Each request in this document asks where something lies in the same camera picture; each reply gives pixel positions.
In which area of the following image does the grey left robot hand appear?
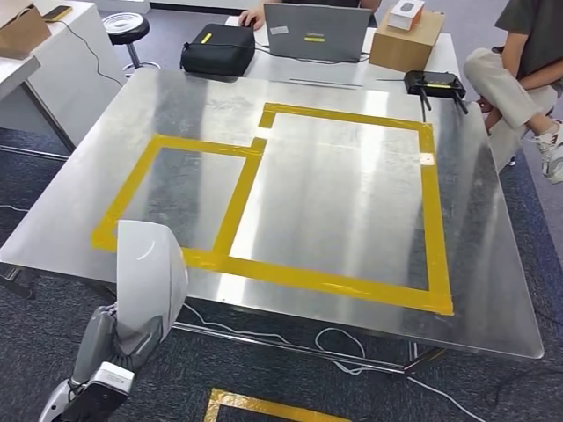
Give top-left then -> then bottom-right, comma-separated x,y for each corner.
69,302 -> 165,389

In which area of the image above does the white plastic cover part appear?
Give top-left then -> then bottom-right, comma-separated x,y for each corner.
115,219 -> 189,345

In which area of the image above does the steel workbench table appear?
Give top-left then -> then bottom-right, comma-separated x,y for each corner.
0,67 -> 545,375

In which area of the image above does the yellow workbench tape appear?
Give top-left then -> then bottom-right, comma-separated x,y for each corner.
90,101 -> 455,317

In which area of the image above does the yellow floor tape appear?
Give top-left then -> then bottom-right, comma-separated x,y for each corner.
203,388 -> 352,422

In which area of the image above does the white desk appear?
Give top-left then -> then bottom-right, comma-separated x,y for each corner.
223,14 -> 461,94
0,0 -> 126,147

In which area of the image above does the black seat stool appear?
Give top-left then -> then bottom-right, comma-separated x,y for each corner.
102,12 -> 162,78

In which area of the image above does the brown cardboard piece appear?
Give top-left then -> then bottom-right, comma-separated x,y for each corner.
0,0 -> 52,60

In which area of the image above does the yellow phone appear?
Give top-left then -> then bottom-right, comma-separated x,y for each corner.
42,4 -> 74,23

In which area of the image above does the black carry bag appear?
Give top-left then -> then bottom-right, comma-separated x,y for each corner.
180,23 -> 257,78

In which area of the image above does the person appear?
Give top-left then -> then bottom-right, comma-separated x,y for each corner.
237,0 -> 381,32
462,0 -> 563,186

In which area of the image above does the grey laptop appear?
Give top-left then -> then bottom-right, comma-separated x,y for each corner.
263,3 -> 373,64

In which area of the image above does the brown cardboard box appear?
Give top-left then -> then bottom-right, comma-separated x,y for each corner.
368,8 -> 446,74

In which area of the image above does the black router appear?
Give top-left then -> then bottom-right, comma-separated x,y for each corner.
404,69 -> 469,116

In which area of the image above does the small white box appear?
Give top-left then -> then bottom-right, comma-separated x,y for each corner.
386,0 -> 426,32

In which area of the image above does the black desk cable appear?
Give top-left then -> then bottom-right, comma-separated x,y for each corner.
57,20 -> 125,89

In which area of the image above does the white floor cable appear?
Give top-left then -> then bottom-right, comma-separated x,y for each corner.
182,302 -> 487,422

